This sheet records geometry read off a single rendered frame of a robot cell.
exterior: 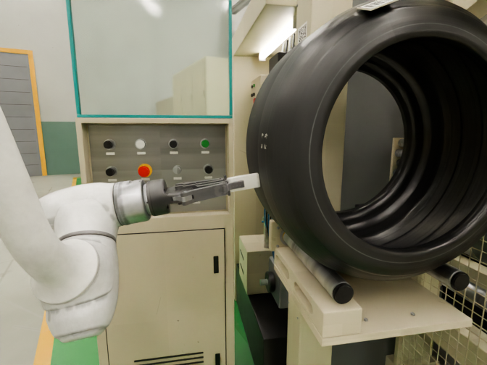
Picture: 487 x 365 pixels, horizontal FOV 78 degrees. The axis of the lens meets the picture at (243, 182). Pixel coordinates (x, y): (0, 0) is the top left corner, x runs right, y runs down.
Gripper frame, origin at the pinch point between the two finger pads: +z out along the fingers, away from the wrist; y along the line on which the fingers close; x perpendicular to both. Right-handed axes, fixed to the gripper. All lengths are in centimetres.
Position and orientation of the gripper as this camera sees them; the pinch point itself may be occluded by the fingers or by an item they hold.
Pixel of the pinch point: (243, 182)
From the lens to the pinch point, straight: 65.9
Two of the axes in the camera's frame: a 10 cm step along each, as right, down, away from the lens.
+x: 1.4, 9.7, 2.0
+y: -1.8, -1.7, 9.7
